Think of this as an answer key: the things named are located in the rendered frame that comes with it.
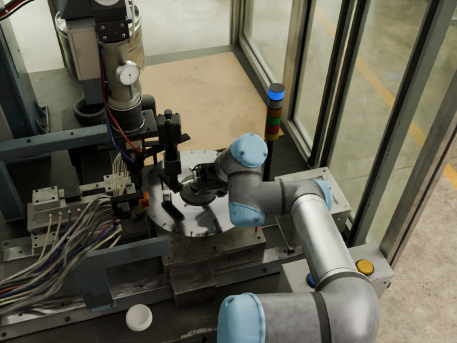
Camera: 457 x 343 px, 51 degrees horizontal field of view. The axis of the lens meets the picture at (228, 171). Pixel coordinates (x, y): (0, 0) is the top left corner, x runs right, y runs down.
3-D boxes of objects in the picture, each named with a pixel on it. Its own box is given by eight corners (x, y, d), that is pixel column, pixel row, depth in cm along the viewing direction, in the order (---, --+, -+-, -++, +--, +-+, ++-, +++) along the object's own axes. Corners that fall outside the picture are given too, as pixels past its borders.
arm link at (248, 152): (237, 167, 99) (235, 128, 102) (219, 180, 109) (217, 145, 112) (271, 169, 102) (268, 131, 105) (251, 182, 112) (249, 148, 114)
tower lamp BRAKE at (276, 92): (280, 90, 143) (281, 82, 140) (285, 99, 140) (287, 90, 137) (266, 92, 142) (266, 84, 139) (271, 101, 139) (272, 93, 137)
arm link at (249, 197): (283, 220, 99) (280, 169, 103) (229, 222, 99) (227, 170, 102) (278, 227, 107) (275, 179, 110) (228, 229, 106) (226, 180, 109)
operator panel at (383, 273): (363, 270, 145) (375, 241, 134) (381, 302, 138) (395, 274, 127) (275, 292, 139) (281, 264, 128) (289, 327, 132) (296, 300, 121)
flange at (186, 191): (171, 188, 139) (171, 182, 137) (200, 169, 144) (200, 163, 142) (196, 210, 133) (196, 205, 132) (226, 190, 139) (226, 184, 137)
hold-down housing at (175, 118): (182, 164, 129) (179, 104, 114) (184, 176, 126) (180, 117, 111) (162, 165, 128) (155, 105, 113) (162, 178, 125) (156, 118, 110)
